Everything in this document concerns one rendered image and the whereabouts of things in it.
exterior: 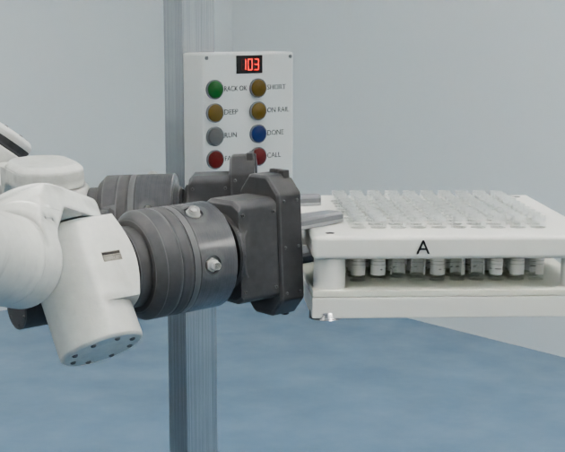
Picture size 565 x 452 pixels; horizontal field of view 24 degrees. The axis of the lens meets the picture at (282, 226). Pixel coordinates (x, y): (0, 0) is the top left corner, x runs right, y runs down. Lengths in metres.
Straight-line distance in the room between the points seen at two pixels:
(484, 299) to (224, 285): 0.22
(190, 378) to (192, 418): 0.07
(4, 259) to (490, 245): 0.43
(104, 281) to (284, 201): 0.18
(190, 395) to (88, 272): 1.18
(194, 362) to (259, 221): 1.08
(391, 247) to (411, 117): 4.35
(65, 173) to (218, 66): 0.80
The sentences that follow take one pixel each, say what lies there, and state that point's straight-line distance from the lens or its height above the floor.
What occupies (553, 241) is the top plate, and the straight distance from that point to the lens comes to 1.12.
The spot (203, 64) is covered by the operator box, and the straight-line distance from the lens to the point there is 2.01.
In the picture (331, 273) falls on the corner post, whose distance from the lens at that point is 1.09.
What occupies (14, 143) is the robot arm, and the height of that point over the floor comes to 1.12.
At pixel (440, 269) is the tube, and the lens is 1.14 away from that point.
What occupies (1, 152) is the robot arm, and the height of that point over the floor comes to 1.12.
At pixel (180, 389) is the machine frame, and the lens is 2.16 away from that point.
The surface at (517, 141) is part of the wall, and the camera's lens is 5.05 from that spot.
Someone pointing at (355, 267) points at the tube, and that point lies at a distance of 1.13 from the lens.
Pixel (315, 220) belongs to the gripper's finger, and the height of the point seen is 1.09.
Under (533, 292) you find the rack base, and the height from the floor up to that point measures 1.04.
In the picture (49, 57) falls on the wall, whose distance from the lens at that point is 5.80.
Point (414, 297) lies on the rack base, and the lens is 1.10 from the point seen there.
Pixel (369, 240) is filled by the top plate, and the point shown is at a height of 1.08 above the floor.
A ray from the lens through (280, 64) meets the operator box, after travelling 2.08.
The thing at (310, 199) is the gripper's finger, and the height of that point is 1.09.
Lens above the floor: 1.27
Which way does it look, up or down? 9 degrees down
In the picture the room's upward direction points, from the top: straight up
